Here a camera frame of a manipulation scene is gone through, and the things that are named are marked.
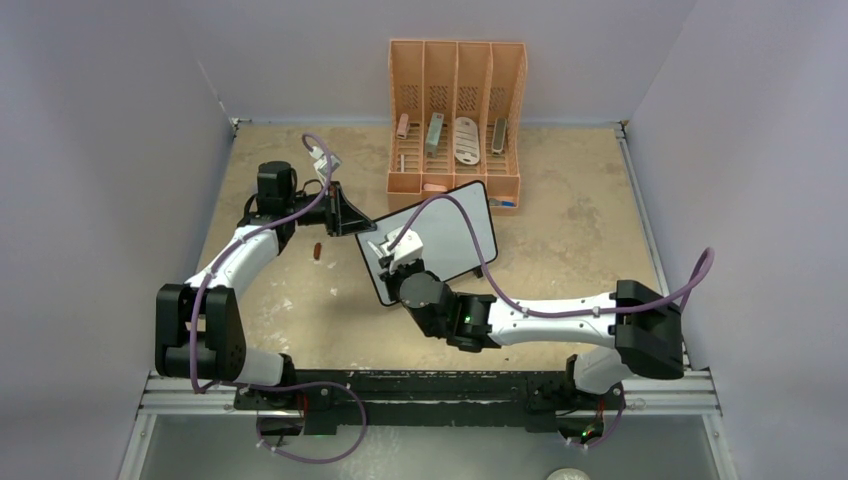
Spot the pink flat item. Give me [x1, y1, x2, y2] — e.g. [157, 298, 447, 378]
[421, 183, 448, 193]

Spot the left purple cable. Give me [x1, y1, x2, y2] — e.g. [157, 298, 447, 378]
[188, 133, 369, 465]

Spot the black framed whiteboard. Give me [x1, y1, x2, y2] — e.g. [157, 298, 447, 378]
[355, 181, 499, 307]

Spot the grey eraser block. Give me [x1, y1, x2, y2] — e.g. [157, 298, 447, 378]
[490, 117, 508, 155]

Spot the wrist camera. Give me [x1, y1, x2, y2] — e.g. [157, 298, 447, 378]
[310, 146, 342, 181]
[378, 228, 424, 272]

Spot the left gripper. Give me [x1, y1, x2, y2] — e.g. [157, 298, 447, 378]
[284, 181, 376, 237]

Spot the white red marker pen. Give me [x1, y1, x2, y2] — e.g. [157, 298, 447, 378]
[366, 240, 392, 260]

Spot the white oval perforated plate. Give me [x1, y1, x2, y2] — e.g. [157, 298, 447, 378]
[453, 117, 481, 166]

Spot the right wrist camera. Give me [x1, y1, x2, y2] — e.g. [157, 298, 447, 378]
[378, 228, 424, 272]

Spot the grey green box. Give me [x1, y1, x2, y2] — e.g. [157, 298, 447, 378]
[424, 112, 444, 158]

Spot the white round object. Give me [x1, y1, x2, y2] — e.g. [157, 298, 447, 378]
[546, 468, 590, 480]

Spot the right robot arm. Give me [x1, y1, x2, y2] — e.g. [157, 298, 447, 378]
[379, 260, 684, 407]

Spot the black aluminium base frame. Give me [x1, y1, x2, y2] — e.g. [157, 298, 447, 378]
[119, 370, 738, 479]

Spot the blue grey small item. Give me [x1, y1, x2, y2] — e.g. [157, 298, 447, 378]
[489, 198, 516, 208]

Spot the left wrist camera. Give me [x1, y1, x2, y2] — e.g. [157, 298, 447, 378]
[310, 146, 342, 181]

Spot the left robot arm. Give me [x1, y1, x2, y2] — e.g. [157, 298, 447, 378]
[155, 156, 376, 409]

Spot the peach plastic desk organizer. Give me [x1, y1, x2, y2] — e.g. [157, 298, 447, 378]
[386, 39, 528, 215]

